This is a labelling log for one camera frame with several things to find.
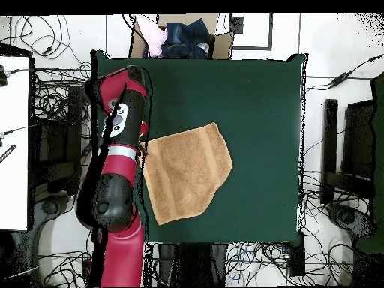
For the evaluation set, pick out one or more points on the orange-brown terry towel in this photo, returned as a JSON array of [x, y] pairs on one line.
[[186, 174]]

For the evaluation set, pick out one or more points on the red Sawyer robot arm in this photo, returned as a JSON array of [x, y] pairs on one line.
[[120, 195]]

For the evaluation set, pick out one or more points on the black equipment stand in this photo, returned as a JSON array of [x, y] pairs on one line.
[[358, 141], [63, 150]]

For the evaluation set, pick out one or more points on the pink garment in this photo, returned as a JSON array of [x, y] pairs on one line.
[[154, 39]]

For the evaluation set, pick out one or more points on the dark blue jeans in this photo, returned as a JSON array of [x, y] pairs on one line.
[[186, 39]]

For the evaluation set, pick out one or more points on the dark green table cloth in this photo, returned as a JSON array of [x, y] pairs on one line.
[[255, 120]]

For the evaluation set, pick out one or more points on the brown cardboard box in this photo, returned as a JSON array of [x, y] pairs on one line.
[[222, 45]]

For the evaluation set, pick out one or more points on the white desk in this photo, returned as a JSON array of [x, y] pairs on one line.
[[13, 150]]

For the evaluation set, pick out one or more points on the black power box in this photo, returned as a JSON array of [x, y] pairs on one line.
[[297, 255]]

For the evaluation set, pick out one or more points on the dark green fabric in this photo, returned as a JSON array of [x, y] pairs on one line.
[[379, 150]]

